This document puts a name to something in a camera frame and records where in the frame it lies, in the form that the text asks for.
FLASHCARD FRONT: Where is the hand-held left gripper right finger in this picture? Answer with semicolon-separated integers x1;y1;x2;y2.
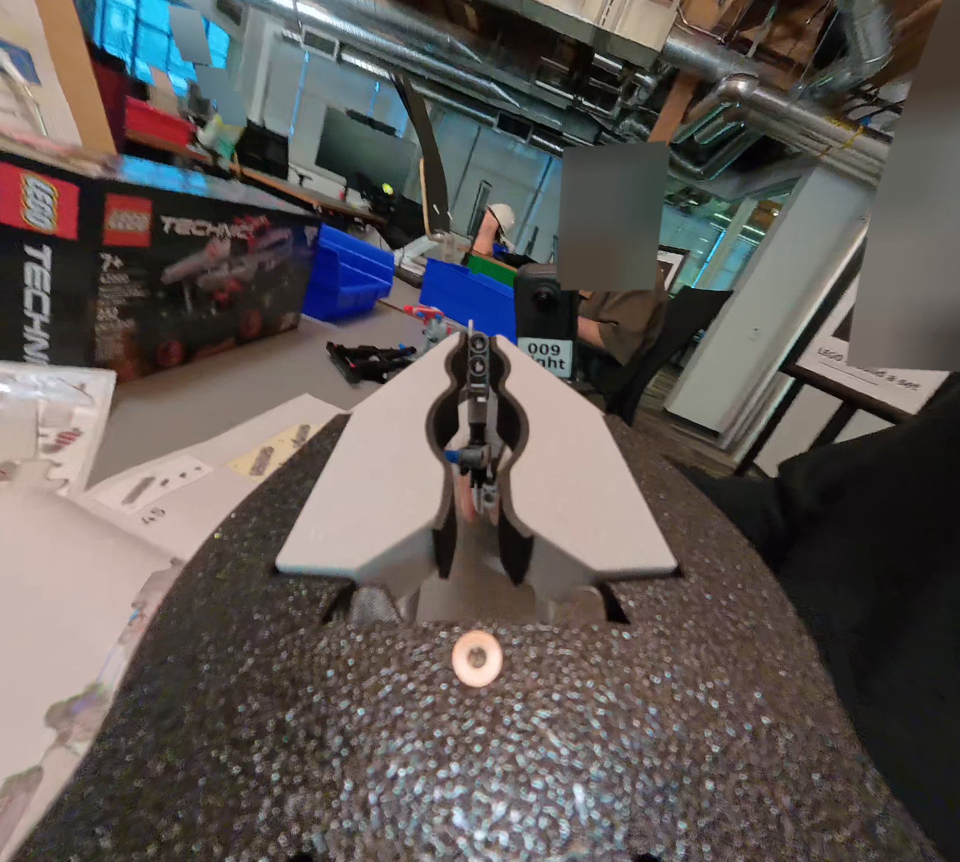
485;332;681;620

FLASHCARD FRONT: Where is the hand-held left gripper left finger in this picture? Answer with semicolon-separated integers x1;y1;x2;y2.
275;332;468;620

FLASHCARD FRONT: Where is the dark grey toy brick connector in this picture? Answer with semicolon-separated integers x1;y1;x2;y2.
442;322;505;529

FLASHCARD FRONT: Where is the blue plastic storage bin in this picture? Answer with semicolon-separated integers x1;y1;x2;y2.
420;258;519;345
302;224;396;324

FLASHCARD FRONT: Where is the mannequin with white hard hat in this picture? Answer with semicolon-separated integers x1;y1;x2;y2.
471;202;519;259

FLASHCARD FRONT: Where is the white board stand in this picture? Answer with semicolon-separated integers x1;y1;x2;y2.
393;232;459;270

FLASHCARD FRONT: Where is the partly built toy truck chassis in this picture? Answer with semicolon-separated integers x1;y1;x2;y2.
326;303;460;386

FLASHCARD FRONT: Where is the black office chair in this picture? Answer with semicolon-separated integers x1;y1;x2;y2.
600;288;735;428

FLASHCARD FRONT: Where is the wooden edged display board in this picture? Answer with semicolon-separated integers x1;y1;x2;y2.
393;76;455;236

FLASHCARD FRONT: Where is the white pillar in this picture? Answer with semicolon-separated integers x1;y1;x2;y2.
663;168;879;461

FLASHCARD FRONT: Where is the wooden top work table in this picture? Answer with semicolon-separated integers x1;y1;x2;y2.
225;160;391;227

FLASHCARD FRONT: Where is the black toy brick set box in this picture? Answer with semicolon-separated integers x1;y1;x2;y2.
0;153;324;383

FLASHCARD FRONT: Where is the white sign board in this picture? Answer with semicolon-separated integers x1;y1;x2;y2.
780;344;954;428

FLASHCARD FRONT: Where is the open instruction booklet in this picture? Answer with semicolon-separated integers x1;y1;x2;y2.
0;415;354;833

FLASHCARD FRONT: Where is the toy sticker sheet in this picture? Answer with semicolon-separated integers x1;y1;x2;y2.
0;363;117;495

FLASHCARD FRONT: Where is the red plastic bin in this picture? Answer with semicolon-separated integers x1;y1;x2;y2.
123;95;205;150

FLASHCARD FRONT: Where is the cardboard box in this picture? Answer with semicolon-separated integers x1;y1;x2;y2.
0;0;117;154

